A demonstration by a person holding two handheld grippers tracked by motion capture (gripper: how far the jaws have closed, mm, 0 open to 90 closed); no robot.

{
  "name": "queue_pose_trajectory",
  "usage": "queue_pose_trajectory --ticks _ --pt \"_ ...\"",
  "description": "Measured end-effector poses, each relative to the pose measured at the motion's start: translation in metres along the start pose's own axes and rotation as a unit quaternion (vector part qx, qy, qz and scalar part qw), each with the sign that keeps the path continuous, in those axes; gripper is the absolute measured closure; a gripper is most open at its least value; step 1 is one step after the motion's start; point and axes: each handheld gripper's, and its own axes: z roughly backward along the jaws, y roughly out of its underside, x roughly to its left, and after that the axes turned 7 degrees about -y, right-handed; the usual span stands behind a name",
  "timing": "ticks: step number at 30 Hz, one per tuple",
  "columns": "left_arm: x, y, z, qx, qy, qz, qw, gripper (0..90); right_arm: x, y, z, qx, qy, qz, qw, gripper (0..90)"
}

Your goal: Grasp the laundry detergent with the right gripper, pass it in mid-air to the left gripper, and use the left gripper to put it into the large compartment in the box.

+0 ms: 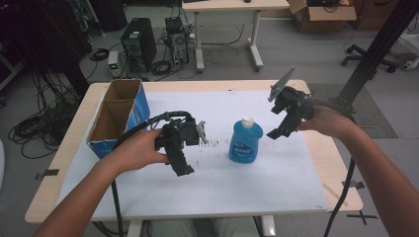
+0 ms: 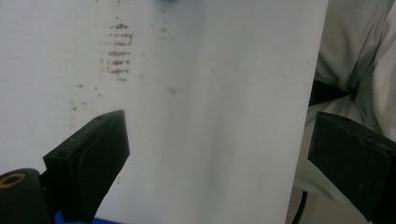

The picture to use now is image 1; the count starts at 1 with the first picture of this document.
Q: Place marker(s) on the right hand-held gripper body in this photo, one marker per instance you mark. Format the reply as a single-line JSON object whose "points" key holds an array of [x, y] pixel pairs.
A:
{"points": [[294, 102]]}

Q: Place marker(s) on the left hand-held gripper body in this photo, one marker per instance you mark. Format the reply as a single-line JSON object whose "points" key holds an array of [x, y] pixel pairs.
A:
{"points": [[184, 133]]}

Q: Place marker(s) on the blue bottle with white cap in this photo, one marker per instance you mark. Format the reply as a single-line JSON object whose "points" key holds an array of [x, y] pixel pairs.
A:
{"points": [[245, 144]]}

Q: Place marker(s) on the blue cardboard box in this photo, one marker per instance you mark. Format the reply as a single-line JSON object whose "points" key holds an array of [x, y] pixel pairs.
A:
{"points": [[140, 105]]}

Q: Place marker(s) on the person's right hand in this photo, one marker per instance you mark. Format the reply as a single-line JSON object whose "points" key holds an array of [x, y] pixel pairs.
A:
{"points": [[329, 120]]}

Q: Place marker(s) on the person's left hand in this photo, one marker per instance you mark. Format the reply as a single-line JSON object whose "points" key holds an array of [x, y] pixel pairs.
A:
{"points": [[138, 149]]}

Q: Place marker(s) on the white table mat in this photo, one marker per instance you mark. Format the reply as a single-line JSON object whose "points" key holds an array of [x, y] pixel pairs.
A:
{"points": [[214, 191]]}

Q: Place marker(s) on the grey floor mat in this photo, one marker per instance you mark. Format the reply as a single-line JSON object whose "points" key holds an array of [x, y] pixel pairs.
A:
{"points": [[372, 118]]}

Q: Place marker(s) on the white table leg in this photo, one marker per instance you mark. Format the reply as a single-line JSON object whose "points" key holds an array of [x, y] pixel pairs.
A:
{"points": [[134, 229], [268, 227]]}

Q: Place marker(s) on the black tape strip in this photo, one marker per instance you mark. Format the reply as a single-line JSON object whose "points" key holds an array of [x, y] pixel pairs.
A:
{"points": [[354, 184], [49, 172]]}

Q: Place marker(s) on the black office chair base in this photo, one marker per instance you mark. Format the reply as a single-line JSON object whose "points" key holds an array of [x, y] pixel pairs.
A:
{"points": [[369, 59]]}

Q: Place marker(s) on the open brown cardboard box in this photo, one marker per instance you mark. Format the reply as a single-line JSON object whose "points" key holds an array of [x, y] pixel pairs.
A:
{"points": [[322, 18]]}

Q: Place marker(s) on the black metal stand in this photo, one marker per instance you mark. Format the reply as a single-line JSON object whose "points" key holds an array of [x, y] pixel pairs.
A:
{"points": [[372, 56]]}

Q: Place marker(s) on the open grey computer case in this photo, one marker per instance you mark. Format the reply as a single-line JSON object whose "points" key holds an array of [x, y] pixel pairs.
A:
{"points": [[178, 42]]}

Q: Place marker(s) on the small grey power unit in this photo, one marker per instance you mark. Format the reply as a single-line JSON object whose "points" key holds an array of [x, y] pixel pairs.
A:
{"points": [[113, 62]]}

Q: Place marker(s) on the black computer tower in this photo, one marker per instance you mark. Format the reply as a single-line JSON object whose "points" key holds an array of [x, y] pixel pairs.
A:
{"points": [[140, 42]]}

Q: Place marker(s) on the black tape cross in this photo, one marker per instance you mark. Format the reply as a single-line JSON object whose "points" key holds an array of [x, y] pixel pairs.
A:
{"points": [[361, 216]]}

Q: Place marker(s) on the white-legged wooden desk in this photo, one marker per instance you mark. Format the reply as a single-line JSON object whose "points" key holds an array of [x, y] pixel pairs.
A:
{"points": [[230, 5]]}

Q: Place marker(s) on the white device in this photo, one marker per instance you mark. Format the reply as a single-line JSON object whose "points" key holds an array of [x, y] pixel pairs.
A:
{"points": [[411, 61]]}

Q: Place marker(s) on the black curtain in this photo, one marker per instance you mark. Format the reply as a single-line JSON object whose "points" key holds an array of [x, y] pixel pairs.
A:
{"points": [[42, 39]]}

